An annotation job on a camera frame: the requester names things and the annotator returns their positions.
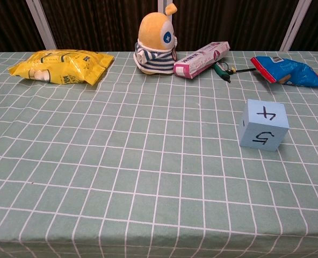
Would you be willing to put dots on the light blue numbered foam cube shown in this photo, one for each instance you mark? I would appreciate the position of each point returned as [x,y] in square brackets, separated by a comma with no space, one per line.
[263,126]

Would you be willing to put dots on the green white checked tablecloth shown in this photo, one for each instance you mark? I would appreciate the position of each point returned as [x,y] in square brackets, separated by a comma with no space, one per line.
[121,166]

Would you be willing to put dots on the pink and white toothpaste box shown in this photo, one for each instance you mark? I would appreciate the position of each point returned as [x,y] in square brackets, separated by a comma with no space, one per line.
[199,61]

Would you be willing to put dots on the yellow plush toy striped shirt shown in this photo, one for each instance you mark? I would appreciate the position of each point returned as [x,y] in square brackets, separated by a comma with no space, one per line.
[155,45]

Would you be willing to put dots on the yellow snack bag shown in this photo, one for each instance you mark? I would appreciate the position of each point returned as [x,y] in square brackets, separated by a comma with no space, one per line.
[65,65]

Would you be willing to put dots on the dark brown curtain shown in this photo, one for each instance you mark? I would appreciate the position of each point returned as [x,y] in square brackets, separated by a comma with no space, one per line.
[100,24]

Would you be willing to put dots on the blue snack bag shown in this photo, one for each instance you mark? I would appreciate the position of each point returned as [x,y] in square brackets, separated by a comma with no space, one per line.
[288,70]

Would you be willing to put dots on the white metal frame post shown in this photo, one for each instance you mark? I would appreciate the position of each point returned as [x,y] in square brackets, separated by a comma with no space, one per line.
[294,25]
[42,24]
[163,13]

